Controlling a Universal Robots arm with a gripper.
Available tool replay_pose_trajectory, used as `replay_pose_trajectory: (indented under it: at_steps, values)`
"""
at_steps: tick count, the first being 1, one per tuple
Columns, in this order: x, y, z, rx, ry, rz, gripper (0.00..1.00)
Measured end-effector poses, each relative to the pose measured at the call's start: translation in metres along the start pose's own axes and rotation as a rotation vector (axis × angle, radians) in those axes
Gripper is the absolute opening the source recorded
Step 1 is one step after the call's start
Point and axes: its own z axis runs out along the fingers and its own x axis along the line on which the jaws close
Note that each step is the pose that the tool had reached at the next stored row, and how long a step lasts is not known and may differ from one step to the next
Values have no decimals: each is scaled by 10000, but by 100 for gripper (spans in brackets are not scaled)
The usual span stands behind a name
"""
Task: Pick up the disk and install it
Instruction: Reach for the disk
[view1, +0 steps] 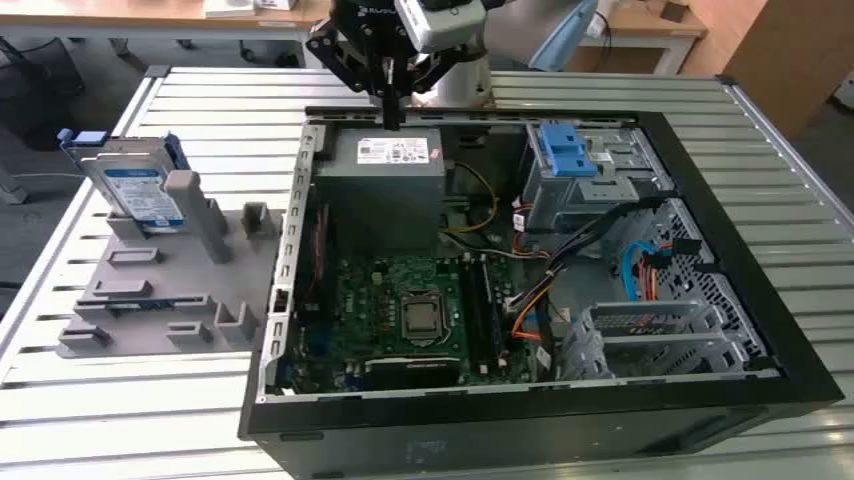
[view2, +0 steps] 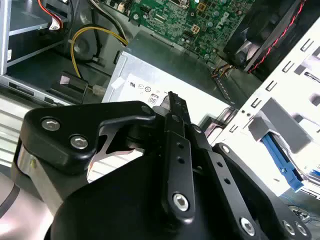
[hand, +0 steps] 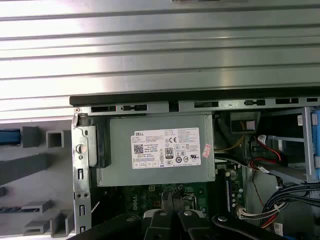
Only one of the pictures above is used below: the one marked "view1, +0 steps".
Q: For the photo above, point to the grey metal stand foot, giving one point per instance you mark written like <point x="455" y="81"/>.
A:
<point x="14" y="192"/>

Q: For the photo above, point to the black graphics card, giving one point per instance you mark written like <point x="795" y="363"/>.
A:
<point x="410" y="372"/>

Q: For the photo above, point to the white box blue label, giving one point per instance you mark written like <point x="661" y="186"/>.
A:
<point x="275" y="4"/>

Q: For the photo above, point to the small RAM stick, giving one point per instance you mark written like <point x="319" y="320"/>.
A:
<point x="143" y="303"/>

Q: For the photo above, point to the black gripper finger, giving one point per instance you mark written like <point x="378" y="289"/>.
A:
<point x="347" y="60"/>
<point x="434" y="70"/>

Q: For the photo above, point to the CPU socket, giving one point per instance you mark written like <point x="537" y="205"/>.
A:
<point x="423" y="293"/>

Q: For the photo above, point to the blue plastic drive latch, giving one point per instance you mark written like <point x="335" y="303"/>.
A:
<point x="563" y="150"/>

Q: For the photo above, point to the grey power supply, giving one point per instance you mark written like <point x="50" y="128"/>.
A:
<point x="381" y="200"/>

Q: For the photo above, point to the hard disk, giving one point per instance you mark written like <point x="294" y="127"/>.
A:
<point x="134" y="190"/>

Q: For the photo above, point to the grey parts rack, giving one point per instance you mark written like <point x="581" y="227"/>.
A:
<point x="180" y="280"/>

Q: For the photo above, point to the white round appliance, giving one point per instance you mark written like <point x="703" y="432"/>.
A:
<point x="846" y="92"/>

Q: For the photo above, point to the wooden desk white frame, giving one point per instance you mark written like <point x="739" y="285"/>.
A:
<point x="134" y="20"/>
<point x="654" y="27"/>

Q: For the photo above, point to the silver CPU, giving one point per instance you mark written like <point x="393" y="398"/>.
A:
<point x="422" y="317"/>

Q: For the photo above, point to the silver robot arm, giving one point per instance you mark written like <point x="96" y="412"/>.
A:
<point x="467" y="80"/>

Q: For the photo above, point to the black RAM slot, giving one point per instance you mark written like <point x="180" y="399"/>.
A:
<point x="475" y="310"/>

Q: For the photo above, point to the black PC case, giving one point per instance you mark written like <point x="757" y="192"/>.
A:
<point x="467" y="430"/>

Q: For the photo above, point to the wooden cabinet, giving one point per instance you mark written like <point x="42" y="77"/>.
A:
<point x="787" y="50"/>

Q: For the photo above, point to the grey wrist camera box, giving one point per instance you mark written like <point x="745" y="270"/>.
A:
<point x="447" y="22"/>

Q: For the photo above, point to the metal disk bay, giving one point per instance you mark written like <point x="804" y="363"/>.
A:
<point x="661" y="341"/>

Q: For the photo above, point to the metal drive cage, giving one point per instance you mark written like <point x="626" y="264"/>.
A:
<point x="601" y="192"/>

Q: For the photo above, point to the green motherboard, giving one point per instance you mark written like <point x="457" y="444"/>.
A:
<point x="374" y="300"/>

